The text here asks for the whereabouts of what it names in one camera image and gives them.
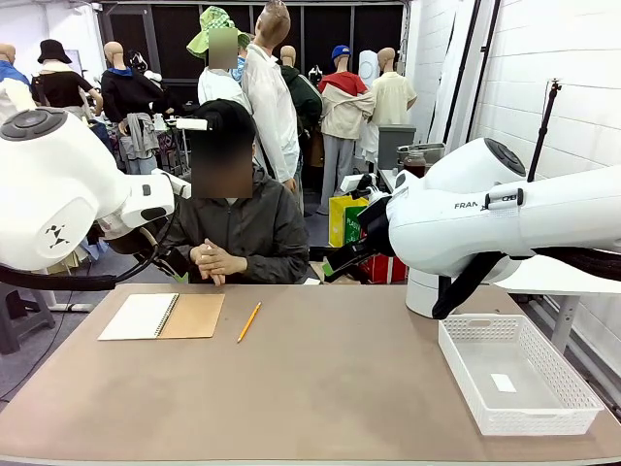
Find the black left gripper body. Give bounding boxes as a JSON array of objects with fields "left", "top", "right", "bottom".
[{"left": 110, "top": 225, "right": 169, "bottom": 258}]

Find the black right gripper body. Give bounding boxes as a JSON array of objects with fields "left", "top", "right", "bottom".
[{"left": 356, "top": 192, "right": 396, "bottom": 257}]

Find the brown spiral notebook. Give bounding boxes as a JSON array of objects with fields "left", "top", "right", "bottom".
[{"left": 97, "top": 292, "right": 227, "bottom": 342}]

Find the yellow pencil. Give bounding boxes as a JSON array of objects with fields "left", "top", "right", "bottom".
[{"left": 236, "top": 301, "right": 263, "bottom": 345}]

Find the person's left forearm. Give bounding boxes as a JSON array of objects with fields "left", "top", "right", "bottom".
[{"left": 242, "top": 247, "right": 311, "bottom": 285}]

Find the person's right hand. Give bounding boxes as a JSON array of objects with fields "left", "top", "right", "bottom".
[{"left": 189, "top": 238, "right": 220, "bottom": 281}]

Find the person's left hand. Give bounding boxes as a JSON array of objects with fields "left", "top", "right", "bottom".
[{"left": 198, "top": 247, "right": 248, "bottom": 287}]

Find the green recycling bag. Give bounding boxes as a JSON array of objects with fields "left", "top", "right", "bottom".
[{"left": 343, "top": 206, "right": 370, "bottom": 244}]

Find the black chair base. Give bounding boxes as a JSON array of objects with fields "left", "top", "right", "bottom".
[{"left": 310, "top": 245, "right": 343, "bottom": 266}]

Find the yellow recycling bag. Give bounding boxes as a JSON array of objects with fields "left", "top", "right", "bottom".
[{"left": 328, "top": 194, "right": 370, "bottom": 249}]

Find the glass jar dark liquid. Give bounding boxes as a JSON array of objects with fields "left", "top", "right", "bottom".
[{"left": 403, "top": 150, "right": 427, "bottom": 179}]

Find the grey bin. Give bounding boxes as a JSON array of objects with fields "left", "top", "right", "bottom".
[{"left": 376, "top": 124, "right": 417, "bottom": 171}]

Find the white round trash bin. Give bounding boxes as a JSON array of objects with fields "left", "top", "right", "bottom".
[{"left": 405, "top": 268, "right": 451, "bottom": 320}]

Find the person in grey jacket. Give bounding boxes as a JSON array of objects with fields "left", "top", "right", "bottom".
[{"left": 159, "top": 99, "right": 311, "bottom": 285}]

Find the metal tray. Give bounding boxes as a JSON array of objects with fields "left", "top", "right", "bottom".
[{"left": 396, "top": 142, "right": 446, "bottom": 166}]

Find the mannequin blue cap red jacket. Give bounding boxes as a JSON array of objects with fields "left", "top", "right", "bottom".
[{"left": 317, "top": 44, "right": 376, "bottom": 216}]

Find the mannequin cream shirt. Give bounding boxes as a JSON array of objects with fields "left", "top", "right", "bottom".
[{"left": 371, "top": 47, "right": 419, "bottom": 128}]

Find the grey step stool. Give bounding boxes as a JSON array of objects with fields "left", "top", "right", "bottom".
[{"left": 0, "top": 283, "right": 57, "bottom": 355}]

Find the mannequin dark green jacket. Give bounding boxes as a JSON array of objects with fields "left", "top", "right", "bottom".
[{"left": 279, "top": 45, "right": 324, "bottom": 147}]

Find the mannequin black sweater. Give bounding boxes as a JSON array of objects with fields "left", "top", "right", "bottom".
[{"left": 100, "top": 41, "right": 169, "bottom": 175}]

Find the white oval device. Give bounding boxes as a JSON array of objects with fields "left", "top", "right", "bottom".
[{"left": 358, "top": 50, "right": 381, "bottom": 89}]

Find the black cap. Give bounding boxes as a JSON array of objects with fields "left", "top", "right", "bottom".
[{"left": 191, "top": 99, "right": 257, "bottom": 145}]

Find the tall mannequin white shirt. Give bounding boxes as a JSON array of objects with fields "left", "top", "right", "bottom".
[{"left": 241, "top": 0, "right": 303, "bottom": 195}]

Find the mannequin green checked hat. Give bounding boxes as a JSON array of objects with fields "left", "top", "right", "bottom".
[{"left": 186, "top": 5, "right": 254, "bottom": 117}]

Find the mannequin black bucket hat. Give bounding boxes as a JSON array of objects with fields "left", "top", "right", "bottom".
[{"left": 31, "top": 39, "right": 104, "bottom": 122}]

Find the white desk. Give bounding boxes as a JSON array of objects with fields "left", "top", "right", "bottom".
[{"left": 494, "top": 269, "right": 621, "bottom": 355}]

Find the small white label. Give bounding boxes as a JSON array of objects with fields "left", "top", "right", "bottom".
[{"left": 489, "top": 372, "right": 518, "bottom": 393}]

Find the mannequin blue white jacket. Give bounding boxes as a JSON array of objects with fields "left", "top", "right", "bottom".
[{"left": 0, "top": 43, "right": 38, "bottom": 122}]

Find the white plastic mesh basket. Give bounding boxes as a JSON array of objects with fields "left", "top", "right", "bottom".
[{"left": 438, "top": 313, "right": 605, "bottom": 437}]

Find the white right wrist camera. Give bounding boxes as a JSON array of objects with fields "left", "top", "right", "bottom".
[{"left": 339, "top": 173, "right": 384, "bottom": 195}]

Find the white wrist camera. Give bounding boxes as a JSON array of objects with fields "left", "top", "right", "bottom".
[
  {"left": 339, "top": 173, "right": 384, "bottom": 195},
  {"left": 150, "top": 168, "right": 193, "bottom": 200}
]

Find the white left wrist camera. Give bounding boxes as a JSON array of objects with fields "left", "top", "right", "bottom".
[{"left": 150, "top": 168, "right": 193, "bottom": 200}]

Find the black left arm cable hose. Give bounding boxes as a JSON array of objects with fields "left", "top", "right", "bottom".
[{"left": 0, "top": 220, "right": 179, "bottom": 292}]

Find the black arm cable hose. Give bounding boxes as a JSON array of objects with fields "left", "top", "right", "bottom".
[
  {"left": 0, "top": 220, "right": 179, "bottom": 292},
  {"left": 431, "top": 245, "right": 621, "bottom": 320}
]

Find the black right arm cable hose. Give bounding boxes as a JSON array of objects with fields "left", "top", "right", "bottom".
[{"left": 431, "top": 245, "right": 621, "bottom": 320}]

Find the black wall pole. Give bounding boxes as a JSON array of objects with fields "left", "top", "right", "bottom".
[
  {"left": 444, "top": 0, "right": 482, "bottom": 145},
  {"left": 473, "top": 0, "right": 502, "bottom": 141}
]

